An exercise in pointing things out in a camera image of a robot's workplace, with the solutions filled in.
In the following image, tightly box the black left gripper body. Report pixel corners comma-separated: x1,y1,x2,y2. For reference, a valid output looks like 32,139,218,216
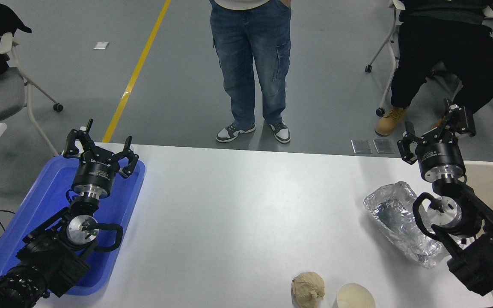
72,153,121,192

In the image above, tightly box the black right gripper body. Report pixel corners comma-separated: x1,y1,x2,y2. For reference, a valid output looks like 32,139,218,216
416,139,465,177

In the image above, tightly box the white paper cup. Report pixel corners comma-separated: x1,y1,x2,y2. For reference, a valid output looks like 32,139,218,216
336,283,376,308

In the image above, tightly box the metal floor plate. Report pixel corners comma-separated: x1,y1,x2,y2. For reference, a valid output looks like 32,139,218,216
374,139,395,154
351,139,372,154

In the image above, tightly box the blue plastic tray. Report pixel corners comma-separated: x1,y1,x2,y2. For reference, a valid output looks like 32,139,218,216
0,155,146,296

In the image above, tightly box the crumpled foil tray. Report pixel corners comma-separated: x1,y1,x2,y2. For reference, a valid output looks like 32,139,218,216
363,181,450,269

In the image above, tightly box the seated person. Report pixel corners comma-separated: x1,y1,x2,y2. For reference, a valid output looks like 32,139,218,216
375,0,493,137

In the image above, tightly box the standing person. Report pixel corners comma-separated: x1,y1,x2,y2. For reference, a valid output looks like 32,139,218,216
209,0,292,144

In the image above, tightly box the crumpled tan paper ball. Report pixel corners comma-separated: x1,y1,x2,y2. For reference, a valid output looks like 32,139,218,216
291,272,325,308

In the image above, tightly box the white frame wheeled chair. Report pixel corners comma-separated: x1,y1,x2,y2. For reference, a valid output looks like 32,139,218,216
365,0,463,117

